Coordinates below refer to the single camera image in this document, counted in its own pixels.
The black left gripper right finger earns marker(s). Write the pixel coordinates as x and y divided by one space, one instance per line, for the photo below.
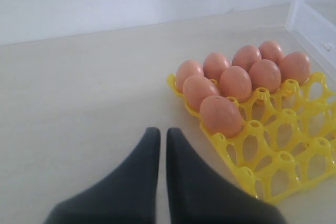
197 194

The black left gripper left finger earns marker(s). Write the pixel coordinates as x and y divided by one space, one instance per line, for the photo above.
127 195

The brown egg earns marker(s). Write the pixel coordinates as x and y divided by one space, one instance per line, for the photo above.
214 65
296 66
196 89
271 50
246 56
235 82
266 74
220 115
186 69

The yellow plastic egg tray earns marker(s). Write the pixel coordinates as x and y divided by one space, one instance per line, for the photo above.
287 143

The clear plastic bin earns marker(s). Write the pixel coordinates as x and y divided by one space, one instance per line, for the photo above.
312 24

